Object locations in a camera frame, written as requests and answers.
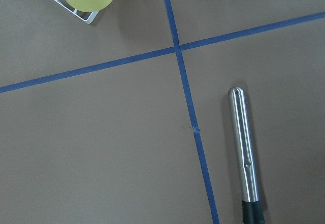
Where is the steel muddler black tip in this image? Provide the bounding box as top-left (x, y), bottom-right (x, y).
top-left (228, 87), bottom-right (265, 223)

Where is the white wire rack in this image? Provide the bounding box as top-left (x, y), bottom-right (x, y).
top-left (27, 0), bottom-right (101, 25)

